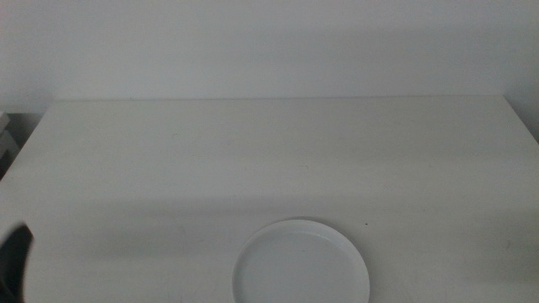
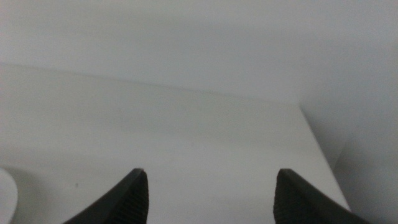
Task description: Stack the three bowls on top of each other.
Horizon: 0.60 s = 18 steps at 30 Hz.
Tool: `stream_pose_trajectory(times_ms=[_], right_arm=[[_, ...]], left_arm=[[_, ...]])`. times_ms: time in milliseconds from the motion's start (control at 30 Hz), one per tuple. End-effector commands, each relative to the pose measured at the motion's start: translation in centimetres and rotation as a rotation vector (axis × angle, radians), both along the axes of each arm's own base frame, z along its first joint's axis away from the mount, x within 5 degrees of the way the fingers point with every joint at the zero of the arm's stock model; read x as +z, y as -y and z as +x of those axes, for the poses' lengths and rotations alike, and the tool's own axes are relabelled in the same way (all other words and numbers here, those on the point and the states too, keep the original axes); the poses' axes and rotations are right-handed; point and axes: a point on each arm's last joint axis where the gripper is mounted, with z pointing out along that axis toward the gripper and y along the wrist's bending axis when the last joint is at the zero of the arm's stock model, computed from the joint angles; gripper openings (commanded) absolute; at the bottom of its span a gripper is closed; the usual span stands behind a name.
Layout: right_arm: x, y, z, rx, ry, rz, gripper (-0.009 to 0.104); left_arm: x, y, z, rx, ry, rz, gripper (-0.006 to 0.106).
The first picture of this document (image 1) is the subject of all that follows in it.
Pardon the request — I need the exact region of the white shallow bowl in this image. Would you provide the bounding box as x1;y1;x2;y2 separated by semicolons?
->
231;218;371;303

